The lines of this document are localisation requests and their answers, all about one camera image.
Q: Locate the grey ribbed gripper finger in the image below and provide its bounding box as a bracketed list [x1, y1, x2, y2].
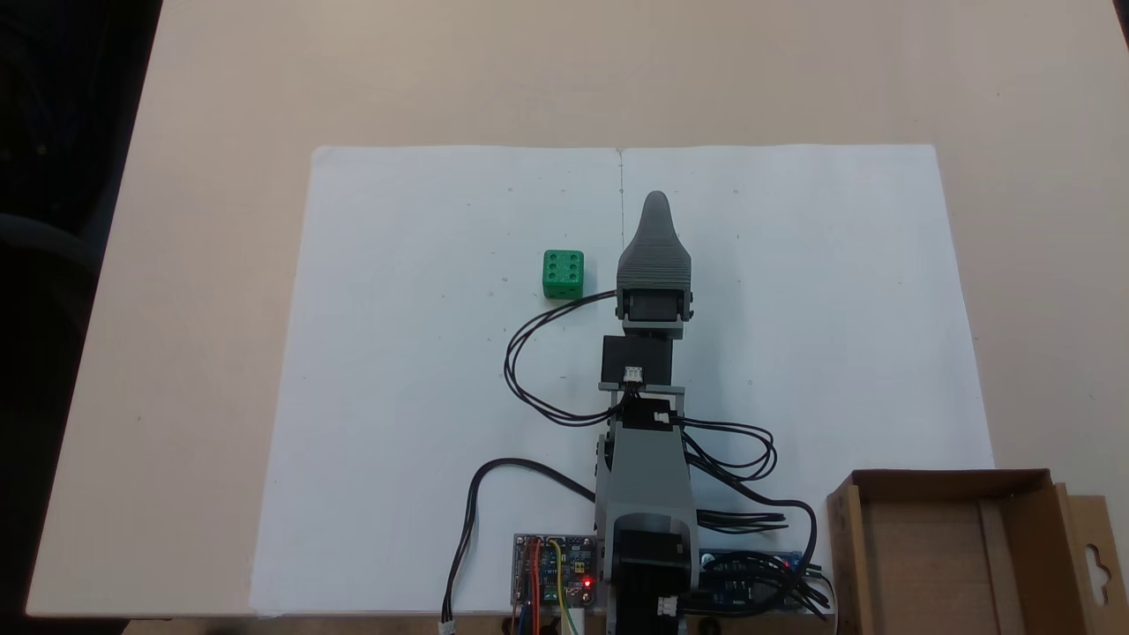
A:
[615, 190, 696, 322]

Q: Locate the green die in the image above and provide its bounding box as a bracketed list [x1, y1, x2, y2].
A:
[541, 250, 586, 301]

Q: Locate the white paper sheet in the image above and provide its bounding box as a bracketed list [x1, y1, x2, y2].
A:
[250, 146, 624, 616]
[617, 144, 996, 616]

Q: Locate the circuit board with red LED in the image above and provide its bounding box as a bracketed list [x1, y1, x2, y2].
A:
[512, 533, 598, 611]

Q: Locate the blue circuit board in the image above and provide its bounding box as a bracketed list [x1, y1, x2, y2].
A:
[699, 549, 808, 611]

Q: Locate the brown cardboard box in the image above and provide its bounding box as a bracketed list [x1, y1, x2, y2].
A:
[826, 468, 1114, 635]

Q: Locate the black gripper motor cable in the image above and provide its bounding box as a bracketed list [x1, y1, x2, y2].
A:
[504, 289, 624, 428]

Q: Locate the black arm motor cable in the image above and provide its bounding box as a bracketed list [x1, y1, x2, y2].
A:
[677, 415, 780, 482]

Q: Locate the black cable bundle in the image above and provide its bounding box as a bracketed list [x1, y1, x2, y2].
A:
[695, 498, 835, 620]

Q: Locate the yellow wire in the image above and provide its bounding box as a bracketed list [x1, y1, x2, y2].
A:
[549, 540, 580, 635]

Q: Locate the orange wire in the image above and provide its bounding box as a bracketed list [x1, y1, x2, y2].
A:
[526, 538, 542, 634]

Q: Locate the long black power cable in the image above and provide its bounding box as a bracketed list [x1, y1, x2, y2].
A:
[438, 457, 601, 635]

